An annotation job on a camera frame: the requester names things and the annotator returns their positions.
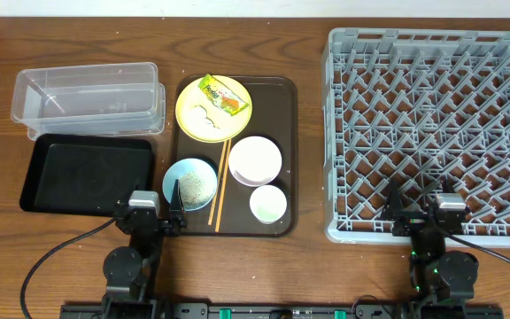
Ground white tissue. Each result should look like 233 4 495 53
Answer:
189 105 219 129

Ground yellow round plate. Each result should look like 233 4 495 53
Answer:
175 75 253 143

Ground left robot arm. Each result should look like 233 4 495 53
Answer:
100 181 187 319

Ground pink white bowl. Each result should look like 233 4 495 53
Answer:
228 136 282 187

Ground small white cup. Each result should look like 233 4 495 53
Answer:
249 185 287 224

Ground rice food scraps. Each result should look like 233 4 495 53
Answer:
178 171 215 211

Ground black rectangular waste tray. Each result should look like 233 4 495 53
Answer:
19 134 154 217

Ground grey plastic dishwasher rack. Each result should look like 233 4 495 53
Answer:
321 27 510 248

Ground wooden chopstick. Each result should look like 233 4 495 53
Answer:
208 140 228 226
215 139 232 233

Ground clear plastic waste bin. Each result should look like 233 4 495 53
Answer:
11 62 166 140

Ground green snack wrapper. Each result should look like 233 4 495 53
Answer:
198 74 249 116

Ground light blue bowl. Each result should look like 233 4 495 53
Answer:
162 158 217 208

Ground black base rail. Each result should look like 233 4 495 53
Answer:
58 301 504 319

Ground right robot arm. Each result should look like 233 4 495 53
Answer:
381 180 479 318

